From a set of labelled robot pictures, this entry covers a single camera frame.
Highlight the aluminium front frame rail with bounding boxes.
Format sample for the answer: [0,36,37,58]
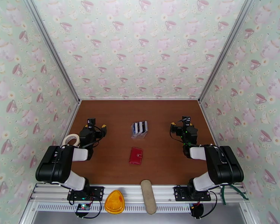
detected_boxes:
[29,183,250,203]

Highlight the red card holder wallet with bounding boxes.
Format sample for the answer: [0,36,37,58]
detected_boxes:
[128,147,144,165]

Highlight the black cable at circuit board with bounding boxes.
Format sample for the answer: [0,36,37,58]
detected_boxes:
[69,199,101,219]

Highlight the black round plastic device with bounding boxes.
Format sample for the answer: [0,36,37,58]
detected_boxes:
[189,203,204,218]

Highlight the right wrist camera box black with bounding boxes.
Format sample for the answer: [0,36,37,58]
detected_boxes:
[181,116,192,128]

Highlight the beige oblong foam pad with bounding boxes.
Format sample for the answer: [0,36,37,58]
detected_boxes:
[140,179,158,215]

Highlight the aluminium frame leg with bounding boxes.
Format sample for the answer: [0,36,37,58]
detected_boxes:
[239,202,258,224]
[18,202,38,224]

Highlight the perforated white cable tray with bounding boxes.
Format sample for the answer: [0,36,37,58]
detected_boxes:
[35,202,195,213]

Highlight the aluminium corner post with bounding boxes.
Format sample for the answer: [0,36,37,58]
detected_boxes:
[22,0,81,103]
[198,0,258,104]

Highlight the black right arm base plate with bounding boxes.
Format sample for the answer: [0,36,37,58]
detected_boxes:
[173,186,212,202]

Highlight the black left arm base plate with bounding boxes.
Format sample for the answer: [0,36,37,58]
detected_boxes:
[67,185,105,201]

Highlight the orange translucent plastic cover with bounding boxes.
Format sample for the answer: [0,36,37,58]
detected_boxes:
[104,190,125,215]

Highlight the beige masking tape roll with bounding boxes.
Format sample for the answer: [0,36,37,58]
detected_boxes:
[62,134,81,147]

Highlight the green handled pliers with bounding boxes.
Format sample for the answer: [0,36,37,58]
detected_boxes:
[220,183,249,205]

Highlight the aluminium table side rail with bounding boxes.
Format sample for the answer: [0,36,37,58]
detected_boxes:
[44,100,82,184]
[199,101,236,184]

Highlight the black cable at round device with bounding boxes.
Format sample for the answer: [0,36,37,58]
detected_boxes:
[200,190,218,218]

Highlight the small circuit board with led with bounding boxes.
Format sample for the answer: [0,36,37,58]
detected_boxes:
[75,203,92,213]

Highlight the aluminium back rail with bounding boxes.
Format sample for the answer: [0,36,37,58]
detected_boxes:
[80,97,199,101]

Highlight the clear acrylic card stand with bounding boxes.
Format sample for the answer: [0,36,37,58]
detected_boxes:
[131,121,149,139]

